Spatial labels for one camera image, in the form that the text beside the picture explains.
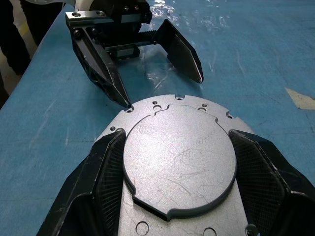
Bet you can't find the silver finned rotor disc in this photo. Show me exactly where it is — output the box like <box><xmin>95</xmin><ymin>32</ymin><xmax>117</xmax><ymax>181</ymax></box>
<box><xmin>93</xmin><ymin>93</ymin><xmax>259</xmax><ymax>236</ymax></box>

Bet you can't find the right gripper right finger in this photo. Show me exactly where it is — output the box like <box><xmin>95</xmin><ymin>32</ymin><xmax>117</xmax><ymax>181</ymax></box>
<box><xmin>228</xmin><ymin>129</ymin><xmax>315</xmax><ymax>236</ymax></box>

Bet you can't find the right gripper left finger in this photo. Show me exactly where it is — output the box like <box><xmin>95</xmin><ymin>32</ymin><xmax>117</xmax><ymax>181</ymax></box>
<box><xmin>36</xmin><ymin>129</ymin><xmax>127</xmax><ymax>236</ymax></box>

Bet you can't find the blue plastic table sheet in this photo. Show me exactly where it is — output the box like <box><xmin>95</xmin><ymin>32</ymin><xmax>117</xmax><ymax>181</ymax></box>
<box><xmin>0</xmin><ymin>0</ymin><xmax>315</xmax><ymax>236</ymax></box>

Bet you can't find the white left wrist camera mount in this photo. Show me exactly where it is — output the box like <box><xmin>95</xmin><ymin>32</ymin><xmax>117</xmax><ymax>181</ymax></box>
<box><xmin>73</xmin><ymin>0</ymin><xmax>99</xmax><ymax>12</ymax></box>

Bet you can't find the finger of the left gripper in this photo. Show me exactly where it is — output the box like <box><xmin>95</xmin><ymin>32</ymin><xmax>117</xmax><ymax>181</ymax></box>
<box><xmin>70</xmin><ymin>26</ymin><xmax>131</xmax><ymax>108</ymax></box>
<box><xmin>151</xmin><ymin>18</ymin><xmax>205</xmax><ymax>84</ymax></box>

